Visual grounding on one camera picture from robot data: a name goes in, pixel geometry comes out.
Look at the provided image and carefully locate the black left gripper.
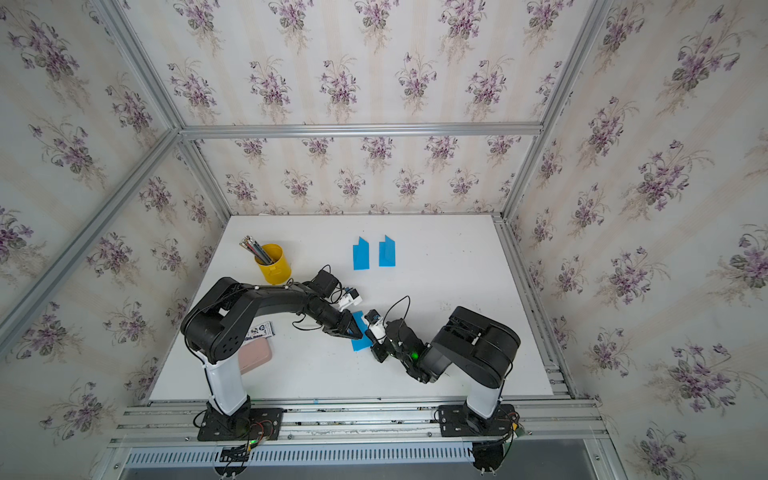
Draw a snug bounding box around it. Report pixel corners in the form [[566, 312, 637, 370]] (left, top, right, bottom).
[[308, 303, 363, 342]]

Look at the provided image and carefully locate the blue paper sheet front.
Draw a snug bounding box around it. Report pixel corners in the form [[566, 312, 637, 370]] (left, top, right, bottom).
[[350, 310, 376, 353]]

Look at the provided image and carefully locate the blue paper sheet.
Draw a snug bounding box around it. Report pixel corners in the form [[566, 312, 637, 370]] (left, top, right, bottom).
[[379, 236, 396, 268], [353, 237, 370, 271], [350, 310, 376, 353]]

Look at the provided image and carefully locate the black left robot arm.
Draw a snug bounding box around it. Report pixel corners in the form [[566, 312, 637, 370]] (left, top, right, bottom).
[[180, 269, 363, 417]]

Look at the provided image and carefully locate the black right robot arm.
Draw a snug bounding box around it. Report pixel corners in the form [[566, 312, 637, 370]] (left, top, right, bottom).
[[364, 306, 521, 420]]

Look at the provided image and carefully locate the white pen box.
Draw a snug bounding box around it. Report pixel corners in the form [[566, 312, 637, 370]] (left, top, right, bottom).
[[245, 321, 274, 343]]

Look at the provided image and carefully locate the yellow pen cup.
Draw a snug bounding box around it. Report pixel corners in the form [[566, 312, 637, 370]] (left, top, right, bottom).
[[255, 244, 292, 285]]

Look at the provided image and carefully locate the pink pencil case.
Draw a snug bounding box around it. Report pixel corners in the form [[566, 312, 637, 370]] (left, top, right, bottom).
[[237, 338, 272, 375]]

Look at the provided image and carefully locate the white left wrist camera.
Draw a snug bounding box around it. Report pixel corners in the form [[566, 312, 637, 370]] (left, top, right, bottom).
[[337, 288, 362, 311]]

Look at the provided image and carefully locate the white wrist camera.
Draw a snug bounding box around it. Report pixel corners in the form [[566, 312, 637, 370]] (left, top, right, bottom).
[[364, 309, 386, 343], [337, 288, 362, 311]]

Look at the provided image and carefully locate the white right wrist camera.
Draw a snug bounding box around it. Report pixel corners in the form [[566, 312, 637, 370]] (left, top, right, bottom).
[[364, 309, 386, 343]]

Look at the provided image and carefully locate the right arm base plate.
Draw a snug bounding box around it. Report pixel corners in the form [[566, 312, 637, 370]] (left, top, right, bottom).
[[436, 403, 520, 438]]

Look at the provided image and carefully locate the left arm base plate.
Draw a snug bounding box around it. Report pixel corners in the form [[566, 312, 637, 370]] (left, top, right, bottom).
[[196, 404, 284, 442]]

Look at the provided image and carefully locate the aluminium rail frame front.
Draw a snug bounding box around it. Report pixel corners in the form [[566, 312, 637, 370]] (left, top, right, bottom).
[[91, 397, 627, 479]]

